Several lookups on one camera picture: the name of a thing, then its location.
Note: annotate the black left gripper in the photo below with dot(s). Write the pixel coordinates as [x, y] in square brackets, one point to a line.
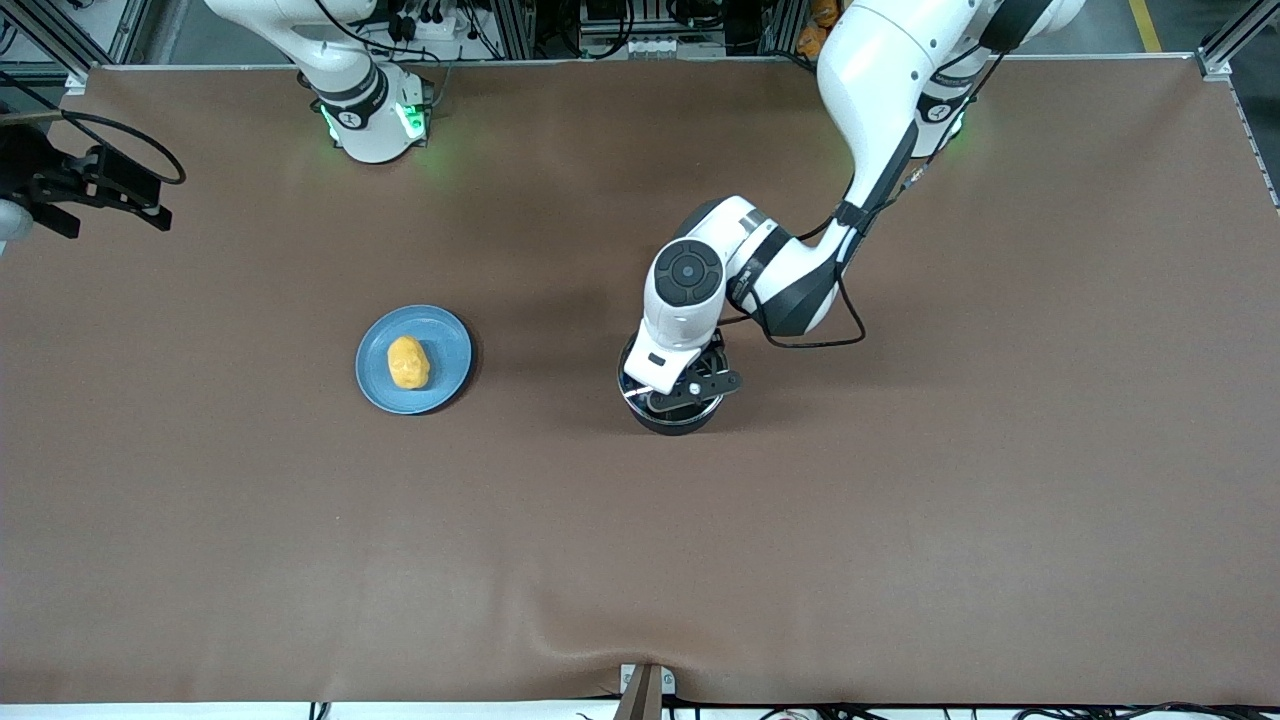
[715, 357]

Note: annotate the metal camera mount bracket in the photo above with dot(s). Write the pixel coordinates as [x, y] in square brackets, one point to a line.
[645, 695]

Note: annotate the round blue plate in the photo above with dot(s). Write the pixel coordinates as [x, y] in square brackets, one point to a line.
[445, 345]

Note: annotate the white power strip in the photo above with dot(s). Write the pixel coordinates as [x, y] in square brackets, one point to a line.
[430, 25]

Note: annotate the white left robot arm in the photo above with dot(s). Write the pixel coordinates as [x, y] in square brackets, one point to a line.
[880, 70]

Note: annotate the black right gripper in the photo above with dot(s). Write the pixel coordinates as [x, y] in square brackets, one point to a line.
[40, 172]

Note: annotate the glass lid blue knob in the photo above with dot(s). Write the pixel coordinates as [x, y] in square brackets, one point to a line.
[632, 380]

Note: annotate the black box white connectors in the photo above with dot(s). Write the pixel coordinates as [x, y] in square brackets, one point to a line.
[630, 45]

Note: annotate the yellow potato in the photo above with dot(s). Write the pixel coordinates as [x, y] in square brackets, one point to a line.
[408, 362]

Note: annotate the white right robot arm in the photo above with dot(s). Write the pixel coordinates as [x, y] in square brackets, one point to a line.
[365, 130]

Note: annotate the aluminium frame post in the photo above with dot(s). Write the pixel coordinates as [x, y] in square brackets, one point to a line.
[512, 25]
[780, 25]

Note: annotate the bag of orange snacks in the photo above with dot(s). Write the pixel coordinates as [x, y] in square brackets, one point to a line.
[815, 40]

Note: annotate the aluminium frame profile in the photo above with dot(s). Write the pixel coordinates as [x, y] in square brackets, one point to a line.
[1218, 62]
[60, 30]

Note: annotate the brown table cover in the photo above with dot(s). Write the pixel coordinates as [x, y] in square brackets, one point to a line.
[640, 550]

